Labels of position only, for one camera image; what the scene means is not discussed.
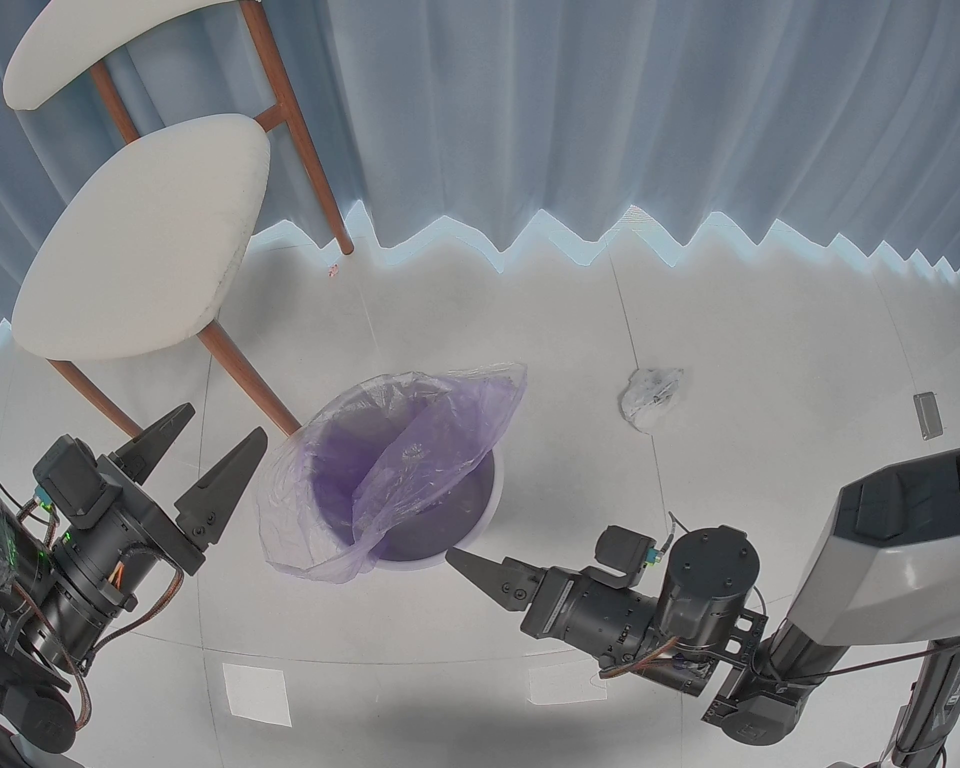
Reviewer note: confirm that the white padded wooden chair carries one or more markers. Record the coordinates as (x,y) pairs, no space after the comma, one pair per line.
(150,247)

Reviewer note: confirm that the white trash bin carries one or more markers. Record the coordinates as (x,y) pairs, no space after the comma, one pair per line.
(486,517)

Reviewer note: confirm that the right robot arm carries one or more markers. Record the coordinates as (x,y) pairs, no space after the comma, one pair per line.
(862,562)

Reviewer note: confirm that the white plastic wrapper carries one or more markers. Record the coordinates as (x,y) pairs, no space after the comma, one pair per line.
(652,397)

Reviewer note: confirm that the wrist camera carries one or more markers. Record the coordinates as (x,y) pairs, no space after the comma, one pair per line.
(622,551)
(67,472)

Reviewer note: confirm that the pale blue curtain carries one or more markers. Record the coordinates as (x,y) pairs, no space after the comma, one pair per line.
(600,112)

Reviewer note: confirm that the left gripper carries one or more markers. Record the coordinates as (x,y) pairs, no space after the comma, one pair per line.
(120,547)

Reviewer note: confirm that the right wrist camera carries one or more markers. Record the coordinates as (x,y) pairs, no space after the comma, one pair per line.
(622,551)

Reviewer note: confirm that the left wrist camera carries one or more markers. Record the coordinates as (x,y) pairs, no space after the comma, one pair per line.
(67,472)

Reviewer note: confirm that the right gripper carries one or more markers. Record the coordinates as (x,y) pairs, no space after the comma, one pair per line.
(592,607)

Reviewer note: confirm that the purple plastic bag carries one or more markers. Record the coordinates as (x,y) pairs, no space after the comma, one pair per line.
(420,450)

